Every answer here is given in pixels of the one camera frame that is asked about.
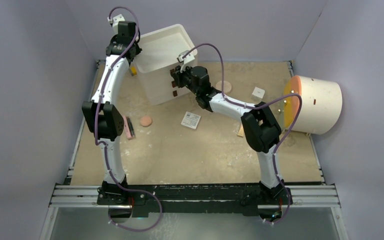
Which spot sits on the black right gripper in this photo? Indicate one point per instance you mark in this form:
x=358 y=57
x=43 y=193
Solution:
x=178 y=75

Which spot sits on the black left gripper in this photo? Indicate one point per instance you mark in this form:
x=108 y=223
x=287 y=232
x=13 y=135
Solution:
x=138 y=49

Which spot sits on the white three-drawer organizer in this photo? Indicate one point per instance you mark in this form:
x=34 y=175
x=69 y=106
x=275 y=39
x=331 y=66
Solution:
x=159 y=54

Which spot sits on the white printed makeup box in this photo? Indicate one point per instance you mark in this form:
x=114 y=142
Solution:
x=190 y=120

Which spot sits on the pink makeup stick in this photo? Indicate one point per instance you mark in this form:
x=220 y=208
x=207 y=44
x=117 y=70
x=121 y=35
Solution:
x=127 y=132

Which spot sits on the beige concealer tube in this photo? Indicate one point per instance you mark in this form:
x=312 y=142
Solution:
x=240 y=132

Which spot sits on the small white cube box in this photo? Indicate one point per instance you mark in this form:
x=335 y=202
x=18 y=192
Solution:
x=258 y=94

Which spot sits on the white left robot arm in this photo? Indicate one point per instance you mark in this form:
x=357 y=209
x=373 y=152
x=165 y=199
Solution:
x=102 y=117

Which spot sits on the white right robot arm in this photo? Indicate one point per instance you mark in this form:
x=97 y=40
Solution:
x=261 y=129

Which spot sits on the yellow grey small block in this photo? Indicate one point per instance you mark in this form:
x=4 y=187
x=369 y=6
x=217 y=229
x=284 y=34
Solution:
x=133 y=71

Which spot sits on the round beige coaster disc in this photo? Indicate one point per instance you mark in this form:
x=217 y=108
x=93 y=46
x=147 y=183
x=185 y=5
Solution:
x=225 y=86

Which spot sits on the round peach powder puff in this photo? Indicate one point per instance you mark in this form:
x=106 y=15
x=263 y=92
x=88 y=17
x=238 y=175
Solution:
x=146 y=121

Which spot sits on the black eyeliner pencil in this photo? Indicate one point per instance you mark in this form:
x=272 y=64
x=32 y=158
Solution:
x=130 y=126

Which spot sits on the white cylindrical bin orange lid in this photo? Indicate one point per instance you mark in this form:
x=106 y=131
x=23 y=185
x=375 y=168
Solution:
x=322 y=103

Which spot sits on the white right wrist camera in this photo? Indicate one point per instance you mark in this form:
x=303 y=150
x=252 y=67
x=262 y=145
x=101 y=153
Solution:
x=186 y=59

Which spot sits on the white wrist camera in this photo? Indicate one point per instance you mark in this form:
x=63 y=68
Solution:
x=186 y=59
x=113 y=20

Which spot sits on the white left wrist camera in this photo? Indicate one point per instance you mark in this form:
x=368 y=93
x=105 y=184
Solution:
x=113 y=20

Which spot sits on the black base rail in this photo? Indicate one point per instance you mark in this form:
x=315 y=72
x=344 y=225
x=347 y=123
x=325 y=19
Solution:
x=205 y=208

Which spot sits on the aluminium table edge rail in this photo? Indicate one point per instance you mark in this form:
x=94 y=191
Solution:
x=244 y=194

